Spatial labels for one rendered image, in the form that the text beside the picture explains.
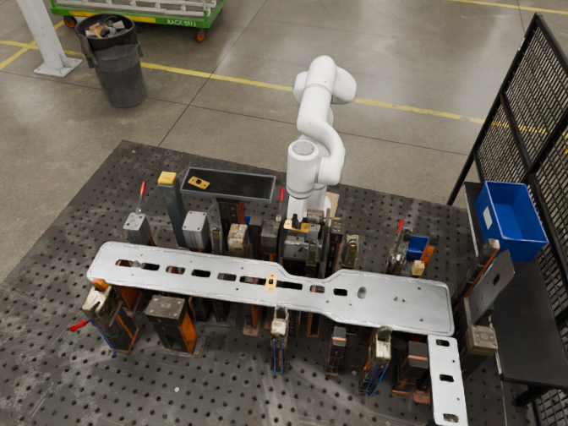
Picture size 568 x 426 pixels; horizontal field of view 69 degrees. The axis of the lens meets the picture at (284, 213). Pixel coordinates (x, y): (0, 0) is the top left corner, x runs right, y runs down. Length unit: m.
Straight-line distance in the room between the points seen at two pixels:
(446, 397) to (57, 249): 1.83
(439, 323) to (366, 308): 0.26
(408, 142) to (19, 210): 3.22
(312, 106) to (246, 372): 1.06
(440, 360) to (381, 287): 0.32
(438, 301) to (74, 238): 1.71
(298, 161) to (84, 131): 3.26
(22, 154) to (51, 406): 2.69
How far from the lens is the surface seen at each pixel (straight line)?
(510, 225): 1.95
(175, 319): 1.52
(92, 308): 1.60
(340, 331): 1.51
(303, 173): 1.14
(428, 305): 1.62
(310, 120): 1.22
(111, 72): 4.14
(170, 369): 1.80
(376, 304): 1.57
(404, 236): 1.50
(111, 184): 2.50
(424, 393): 1.80
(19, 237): 3.49
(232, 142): 3.72
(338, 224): 1.60
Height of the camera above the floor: 2.35
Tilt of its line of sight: 49 degrees down
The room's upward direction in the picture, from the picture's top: 1 degrees clockwise
